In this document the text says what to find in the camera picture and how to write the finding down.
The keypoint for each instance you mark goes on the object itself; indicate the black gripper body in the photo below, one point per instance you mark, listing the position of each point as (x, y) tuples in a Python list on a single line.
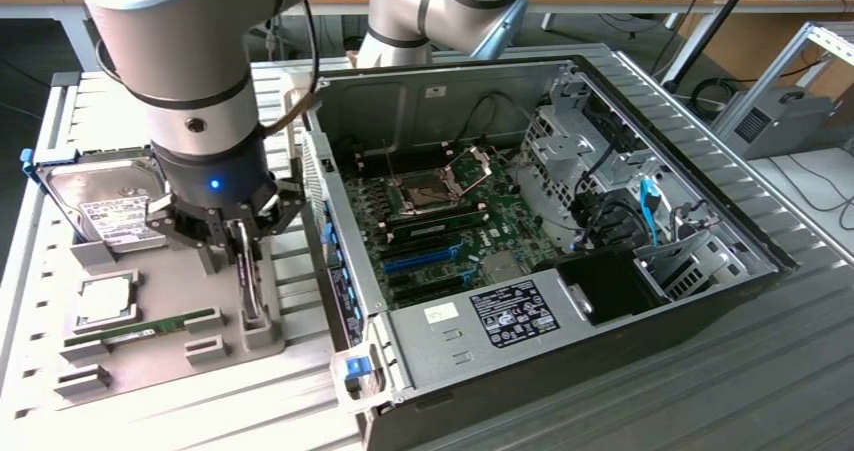
[(214, 181)]

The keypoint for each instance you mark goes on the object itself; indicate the low-profile graphics card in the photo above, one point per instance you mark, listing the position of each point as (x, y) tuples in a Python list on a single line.
[(251, 291)]

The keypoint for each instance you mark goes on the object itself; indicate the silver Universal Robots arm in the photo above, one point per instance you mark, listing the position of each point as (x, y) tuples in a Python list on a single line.
[(181, 71)]

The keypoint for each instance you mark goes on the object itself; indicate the grey parts rack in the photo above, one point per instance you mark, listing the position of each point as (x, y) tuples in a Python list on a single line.
[(161, 291)]

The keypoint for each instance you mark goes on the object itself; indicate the hard disk in blue caddy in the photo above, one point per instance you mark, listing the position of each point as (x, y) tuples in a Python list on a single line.
[(87, 191)]

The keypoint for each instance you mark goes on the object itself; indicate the silver CPU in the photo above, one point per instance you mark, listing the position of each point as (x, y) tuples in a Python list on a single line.
[(103, 301)]

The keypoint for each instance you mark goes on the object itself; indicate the thin socket locking lever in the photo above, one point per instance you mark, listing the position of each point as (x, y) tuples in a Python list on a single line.
[(392, 158)]

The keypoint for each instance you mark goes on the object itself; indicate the CPU socket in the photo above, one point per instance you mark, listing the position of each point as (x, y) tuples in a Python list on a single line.
[(424, 193)]

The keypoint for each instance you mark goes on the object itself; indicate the green RAM stick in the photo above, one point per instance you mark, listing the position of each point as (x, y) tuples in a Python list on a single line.
[(141, 328)]

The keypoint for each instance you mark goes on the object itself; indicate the black RAM stick with label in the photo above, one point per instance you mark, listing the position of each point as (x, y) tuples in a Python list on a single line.
[(428, 231)]

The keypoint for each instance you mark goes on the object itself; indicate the blue expansion slot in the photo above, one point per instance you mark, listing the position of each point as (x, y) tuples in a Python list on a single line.
[(421, 260)]

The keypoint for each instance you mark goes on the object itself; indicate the black expansion slot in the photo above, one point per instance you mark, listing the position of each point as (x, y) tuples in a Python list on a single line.
[(428, 285)]

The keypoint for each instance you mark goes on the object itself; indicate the metal socket cover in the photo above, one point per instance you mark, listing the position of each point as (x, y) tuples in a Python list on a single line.
[(470, 166)]

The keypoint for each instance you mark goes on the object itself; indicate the green motherboard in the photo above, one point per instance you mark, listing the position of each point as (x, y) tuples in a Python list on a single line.
[(508, 211)]

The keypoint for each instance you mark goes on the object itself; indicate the square chipset heatsink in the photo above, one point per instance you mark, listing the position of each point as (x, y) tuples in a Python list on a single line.
[(504, 267)]

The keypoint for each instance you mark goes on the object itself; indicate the silver power supply with label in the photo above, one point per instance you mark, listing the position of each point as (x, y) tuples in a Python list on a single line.
[(441, 351)]

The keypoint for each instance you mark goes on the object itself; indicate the silver drive cage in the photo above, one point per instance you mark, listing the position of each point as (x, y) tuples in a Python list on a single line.
[(554, 151)]

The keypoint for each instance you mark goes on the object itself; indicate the open black PC case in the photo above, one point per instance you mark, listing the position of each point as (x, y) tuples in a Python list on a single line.
[(534, 396)]

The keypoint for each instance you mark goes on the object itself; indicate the silver disk bay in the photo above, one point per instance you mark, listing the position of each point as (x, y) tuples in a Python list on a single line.
[(688, 271)]

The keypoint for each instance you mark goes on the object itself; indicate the black tripod pole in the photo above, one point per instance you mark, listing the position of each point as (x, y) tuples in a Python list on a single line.
[(716, 21)]

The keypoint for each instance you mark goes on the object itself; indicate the grey computer tower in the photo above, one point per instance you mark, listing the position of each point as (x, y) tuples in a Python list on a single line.
[(781, 126)]

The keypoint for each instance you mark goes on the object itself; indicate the aluminium profile frame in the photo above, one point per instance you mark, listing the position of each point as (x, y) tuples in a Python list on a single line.
[(779, 66)]

